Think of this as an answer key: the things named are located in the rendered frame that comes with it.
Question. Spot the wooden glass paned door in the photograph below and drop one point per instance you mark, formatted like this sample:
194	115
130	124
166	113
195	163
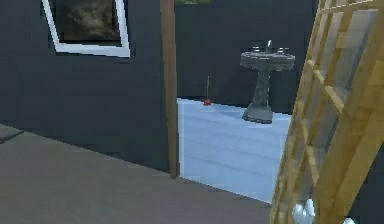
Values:
346	110

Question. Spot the grey pedestal sink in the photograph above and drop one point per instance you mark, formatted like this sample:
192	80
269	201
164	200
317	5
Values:
263	80

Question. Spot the white framed dark picture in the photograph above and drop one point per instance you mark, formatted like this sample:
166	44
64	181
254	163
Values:
88	23

